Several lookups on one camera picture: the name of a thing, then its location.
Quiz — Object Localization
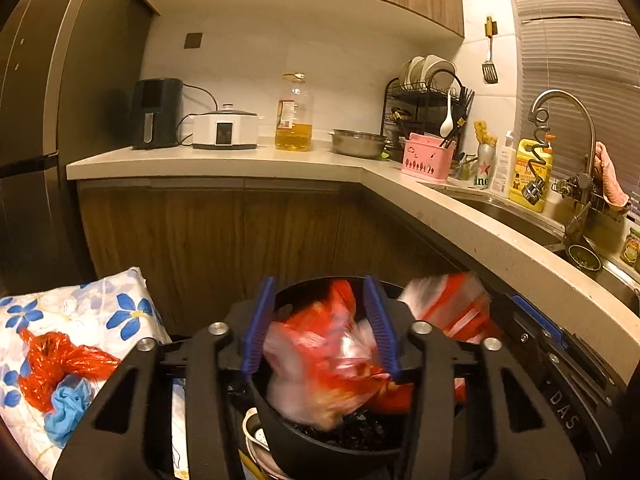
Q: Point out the white dish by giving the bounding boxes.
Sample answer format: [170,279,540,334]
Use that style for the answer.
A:
[422,55,457,86]

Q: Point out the black air fryer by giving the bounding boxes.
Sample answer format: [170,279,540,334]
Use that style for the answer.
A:
[131,78,184,150]

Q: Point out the steel sink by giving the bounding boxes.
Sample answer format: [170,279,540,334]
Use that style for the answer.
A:
[465,200,640,311]

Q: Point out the blue floral blanket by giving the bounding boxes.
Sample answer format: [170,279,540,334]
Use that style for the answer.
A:
[0,266,188,480]

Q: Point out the round sink strainer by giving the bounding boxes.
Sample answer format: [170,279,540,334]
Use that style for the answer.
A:
[567,245,603,272]

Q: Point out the black dish rack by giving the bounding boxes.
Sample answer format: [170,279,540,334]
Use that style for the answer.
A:
[381,55,475,161]

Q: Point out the wooden base cabinets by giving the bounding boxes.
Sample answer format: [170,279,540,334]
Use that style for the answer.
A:
[77,177,501,336]

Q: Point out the white electric cooker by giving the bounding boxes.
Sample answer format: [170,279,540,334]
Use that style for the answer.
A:
[192,104,261,150]

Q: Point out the metal slotted spatula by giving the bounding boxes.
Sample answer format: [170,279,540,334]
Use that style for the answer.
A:
[481,16,499,85]

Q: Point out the small blue plastic bag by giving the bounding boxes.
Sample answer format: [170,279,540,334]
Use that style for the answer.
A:
[44,377,93,450]

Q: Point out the white and red bag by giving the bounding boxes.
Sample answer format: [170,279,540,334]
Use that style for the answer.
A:
[400,271,503,346]

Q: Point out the window blinds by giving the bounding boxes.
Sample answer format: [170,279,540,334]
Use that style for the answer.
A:
[505,0,640,221]

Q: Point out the cooking oil bottle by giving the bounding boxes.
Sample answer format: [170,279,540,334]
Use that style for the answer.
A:
[274,72,314,152]

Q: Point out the pink cloth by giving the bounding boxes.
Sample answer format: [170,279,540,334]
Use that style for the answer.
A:
[594,142,630,209]

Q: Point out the steel bowl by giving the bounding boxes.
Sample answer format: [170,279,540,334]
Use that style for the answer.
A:
[328,129,388,159]

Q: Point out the black power cable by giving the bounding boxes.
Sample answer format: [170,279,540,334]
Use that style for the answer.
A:
[177,84,221,146]

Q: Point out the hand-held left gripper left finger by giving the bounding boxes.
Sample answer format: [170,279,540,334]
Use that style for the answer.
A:
[52,276,278,480]

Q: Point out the black spiral faucet hose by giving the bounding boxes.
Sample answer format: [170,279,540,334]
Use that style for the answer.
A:
[520,127,551,213]

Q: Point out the bundle of dark chopsticks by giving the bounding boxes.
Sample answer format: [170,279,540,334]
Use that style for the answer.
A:
[457,85,475,126]

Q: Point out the green label jar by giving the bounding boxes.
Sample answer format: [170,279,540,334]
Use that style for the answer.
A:
[620,228,640,266]

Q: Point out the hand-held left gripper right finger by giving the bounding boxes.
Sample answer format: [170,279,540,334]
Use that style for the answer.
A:
[362,275,586,480]

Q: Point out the white plastic bottle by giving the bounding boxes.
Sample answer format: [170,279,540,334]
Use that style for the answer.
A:
[490,131,517,198]

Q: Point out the wire sink caddy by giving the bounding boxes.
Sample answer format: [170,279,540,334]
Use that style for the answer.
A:
[552,175,626,221]

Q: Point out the dark grey refrigerator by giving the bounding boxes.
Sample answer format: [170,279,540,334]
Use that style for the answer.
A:
[0,0,151,296]

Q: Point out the steel kitchen faucet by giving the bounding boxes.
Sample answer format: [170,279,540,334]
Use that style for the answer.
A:
[529,89,601,261]

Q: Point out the red and clear plastic bag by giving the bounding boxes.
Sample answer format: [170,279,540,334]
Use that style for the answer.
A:
[263,280,416,431]

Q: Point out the pink utensil holder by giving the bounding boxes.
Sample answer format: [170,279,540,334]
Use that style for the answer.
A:
[401,133,457,183]

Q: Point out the black trash bin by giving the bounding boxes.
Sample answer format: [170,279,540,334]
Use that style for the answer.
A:
[247,275,501,480]

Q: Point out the yellow detergent bottle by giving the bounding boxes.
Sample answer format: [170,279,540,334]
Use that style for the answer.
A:
[509,135,554,211]

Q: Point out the pale round object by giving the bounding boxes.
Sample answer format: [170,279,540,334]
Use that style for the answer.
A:
[242,407,273,466]

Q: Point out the beige kitchen countertop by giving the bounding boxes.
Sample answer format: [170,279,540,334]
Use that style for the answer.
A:
[66,140,640,366]

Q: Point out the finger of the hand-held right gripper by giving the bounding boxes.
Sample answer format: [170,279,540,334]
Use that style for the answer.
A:
[495,302,613,411]
[511,294,568,351]

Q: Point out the silver beer can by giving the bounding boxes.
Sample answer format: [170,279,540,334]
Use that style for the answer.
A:
[473,143,496,190]

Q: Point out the yellow sponge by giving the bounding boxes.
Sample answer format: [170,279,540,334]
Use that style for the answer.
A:
[473,120,498,147]

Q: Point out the white spoon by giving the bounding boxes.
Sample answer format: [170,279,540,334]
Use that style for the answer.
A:
[439,91,455,137]

